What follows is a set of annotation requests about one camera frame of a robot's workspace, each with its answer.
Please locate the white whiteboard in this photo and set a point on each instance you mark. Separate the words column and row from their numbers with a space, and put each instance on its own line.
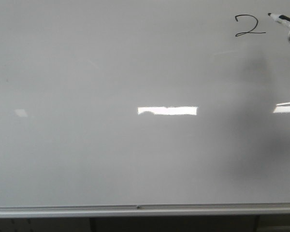
column 121, row 102

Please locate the aluminium whiteboard frame rail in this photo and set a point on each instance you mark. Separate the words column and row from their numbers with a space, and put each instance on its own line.
column 144, row 210

